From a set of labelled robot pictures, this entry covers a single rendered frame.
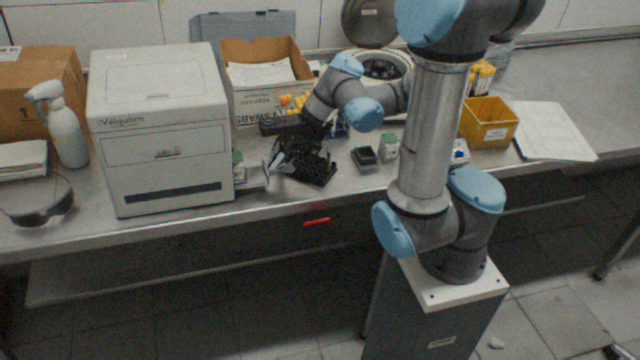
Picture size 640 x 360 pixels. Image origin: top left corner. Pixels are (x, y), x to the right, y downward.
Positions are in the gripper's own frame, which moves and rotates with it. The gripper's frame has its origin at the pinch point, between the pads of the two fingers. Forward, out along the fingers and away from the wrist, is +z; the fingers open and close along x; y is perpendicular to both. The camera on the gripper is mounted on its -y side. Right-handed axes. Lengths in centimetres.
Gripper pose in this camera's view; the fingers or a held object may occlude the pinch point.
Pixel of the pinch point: (267, 170)
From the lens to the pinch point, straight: 123.2
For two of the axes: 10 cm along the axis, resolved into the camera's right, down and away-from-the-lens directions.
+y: 7.9, 2.4, 5.6
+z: -5.4, 7.1, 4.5
